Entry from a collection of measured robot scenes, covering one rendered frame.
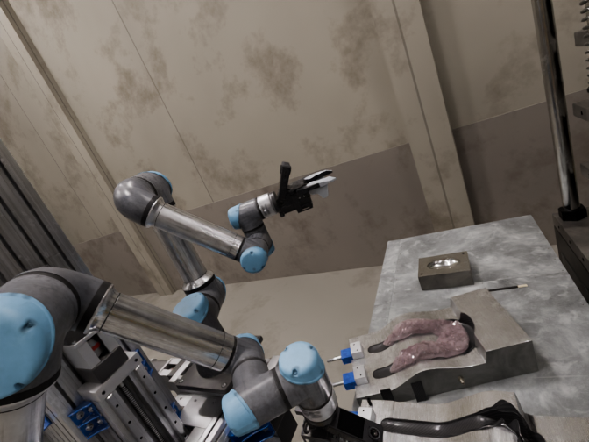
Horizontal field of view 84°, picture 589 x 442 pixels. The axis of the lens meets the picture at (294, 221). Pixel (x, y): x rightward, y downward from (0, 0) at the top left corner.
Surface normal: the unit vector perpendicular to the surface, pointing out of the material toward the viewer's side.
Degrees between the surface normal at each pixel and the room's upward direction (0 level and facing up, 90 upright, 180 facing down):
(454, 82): 90
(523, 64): 90
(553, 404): 0
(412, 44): 90
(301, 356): 11
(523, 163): 90
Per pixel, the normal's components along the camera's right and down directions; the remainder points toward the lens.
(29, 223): 0.84, -0.18
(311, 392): 0.34, 0.36
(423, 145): -0.40, 0.44
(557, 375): -0.38, -0.88
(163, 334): 0.43, -0.11
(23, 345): 0.29, 0.07
